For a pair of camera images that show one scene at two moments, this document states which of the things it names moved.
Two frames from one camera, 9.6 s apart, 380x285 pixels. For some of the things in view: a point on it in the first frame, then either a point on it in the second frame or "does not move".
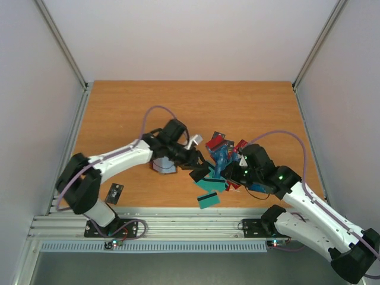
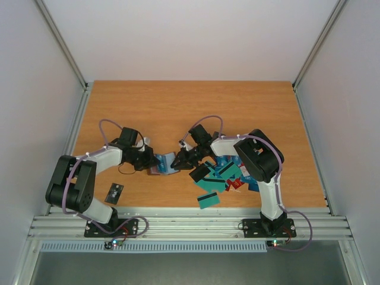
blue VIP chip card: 221,154 → 162,164
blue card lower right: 257,187 does not move
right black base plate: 255,228 does not move
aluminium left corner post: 69,56 does not move
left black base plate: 117,228 does not move
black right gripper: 233,173 → 182,157
